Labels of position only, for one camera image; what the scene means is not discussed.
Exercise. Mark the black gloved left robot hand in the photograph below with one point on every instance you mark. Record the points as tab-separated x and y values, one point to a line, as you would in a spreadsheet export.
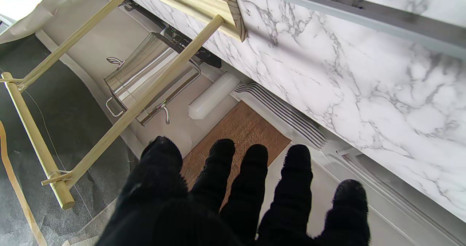
204	217

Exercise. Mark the grey plastic clothes hanger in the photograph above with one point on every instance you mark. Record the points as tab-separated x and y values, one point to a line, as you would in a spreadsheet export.
364	20

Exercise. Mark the wooden hanging rack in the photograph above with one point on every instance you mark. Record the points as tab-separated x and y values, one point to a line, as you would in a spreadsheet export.
204	2

